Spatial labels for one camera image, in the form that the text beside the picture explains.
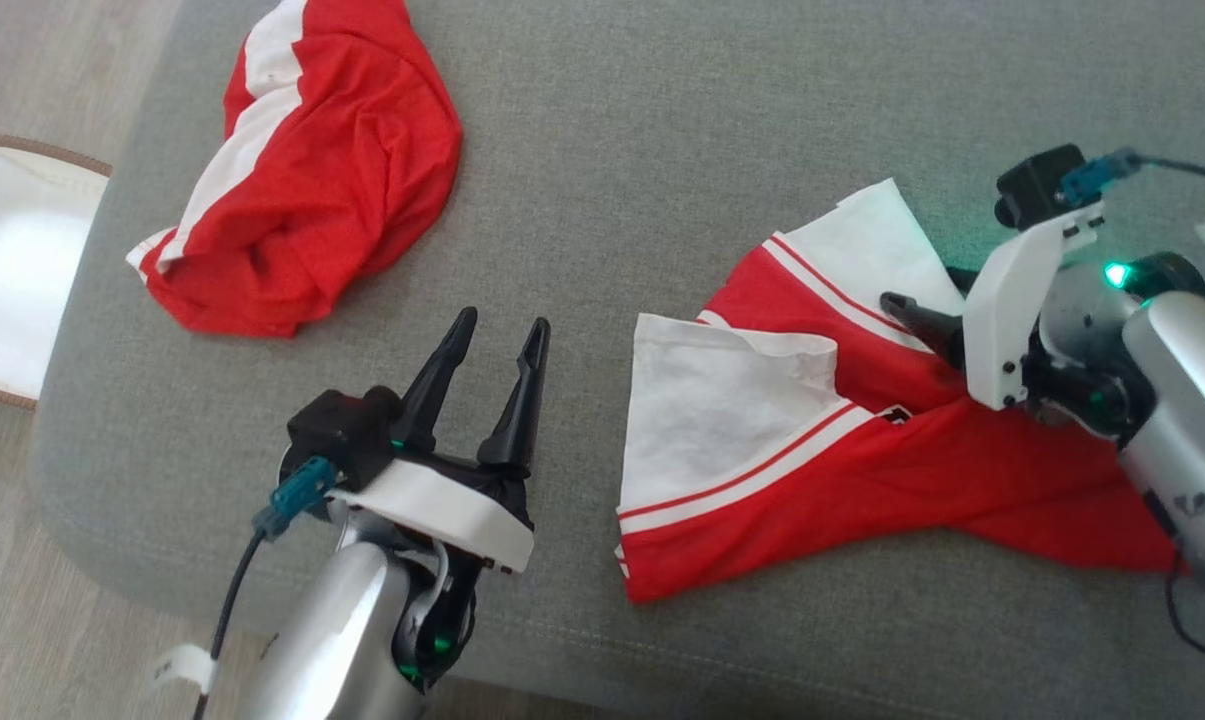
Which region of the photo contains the left camera cable blue plug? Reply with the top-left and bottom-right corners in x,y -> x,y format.
192,457 -> 339,720

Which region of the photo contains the right camera cable blue plug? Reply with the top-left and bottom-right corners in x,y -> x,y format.
1057,147 -> 1205,209

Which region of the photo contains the red white shirt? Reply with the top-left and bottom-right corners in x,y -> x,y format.
125,0 -> 464,339

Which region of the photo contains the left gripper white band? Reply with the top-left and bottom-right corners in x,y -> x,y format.
327,307 -> 552,691

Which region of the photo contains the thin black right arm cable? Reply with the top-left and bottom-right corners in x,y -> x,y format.
1162,555 -> 1205,657

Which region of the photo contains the large grey sofa seat cushion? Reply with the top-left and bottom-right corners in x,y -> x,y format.
27,0 -> 1205,720

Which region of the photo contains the red jersey with white sleeves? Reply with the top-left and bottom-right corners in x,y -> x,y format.
617,178 -> 1189,605

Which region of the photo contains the white laundry basket brown rim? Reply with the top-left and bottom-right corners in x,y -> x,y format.
0,135 -> 114,412

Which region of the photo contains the camera cable blue plug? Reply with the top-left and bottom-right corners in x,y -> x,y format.
1057,147 -> 1205,209
192,457 -> 339,720

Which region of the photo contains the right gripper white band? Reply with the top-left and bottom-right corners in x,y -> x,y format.
880,200 -> 1205,441

